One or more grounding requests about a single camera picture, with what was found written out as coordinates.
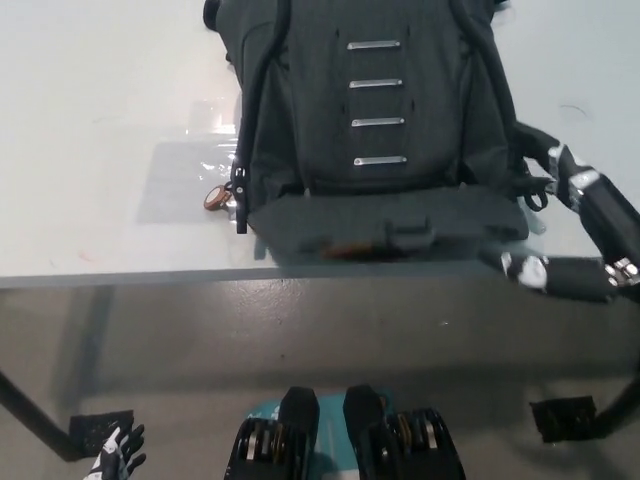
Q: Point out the robot left black ribbed block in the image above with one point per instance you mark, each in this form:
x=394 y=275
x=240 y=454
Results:
x=272 y=440

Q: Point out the round brown leather tag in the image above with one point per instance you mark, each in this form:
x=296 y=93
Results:
x=216 y=197

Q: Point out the thin black thread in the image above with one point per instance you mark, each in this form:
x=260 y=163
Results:
x=575 y=110

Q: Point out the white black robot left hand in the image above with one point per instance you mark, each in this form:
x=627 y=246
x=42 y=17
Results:
x=120 y=455

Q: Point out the robot black ribbed block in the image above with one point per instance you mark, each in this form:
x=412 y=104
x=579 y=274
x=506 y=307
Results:
x=400 y=440
x=272 y=440

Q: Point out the black table foot plate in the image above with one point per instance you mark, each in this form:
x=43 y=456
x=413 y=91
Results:
x=97 y=430
x=562 y=420

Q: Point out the dark grey fabric backpack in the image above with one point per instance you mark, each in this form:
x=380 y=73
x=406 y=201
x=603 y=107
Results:
x=380 y=125

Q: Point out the clear plastic sheet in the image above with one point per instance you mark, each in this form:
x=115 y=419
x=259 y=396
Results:
x=185 y=170

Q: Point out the black table leg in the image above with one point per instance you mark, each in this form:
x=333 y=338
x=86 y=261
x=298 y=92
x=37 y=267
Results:
x=622 y=400
x=35 y=415

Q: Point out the robot right black ribbed block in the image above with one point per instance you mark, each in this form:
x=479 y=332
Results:
x=400 y=440

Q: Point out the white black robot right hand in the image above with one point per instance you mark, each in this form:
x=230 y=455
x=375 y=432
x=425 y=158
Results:
x=610 y=215

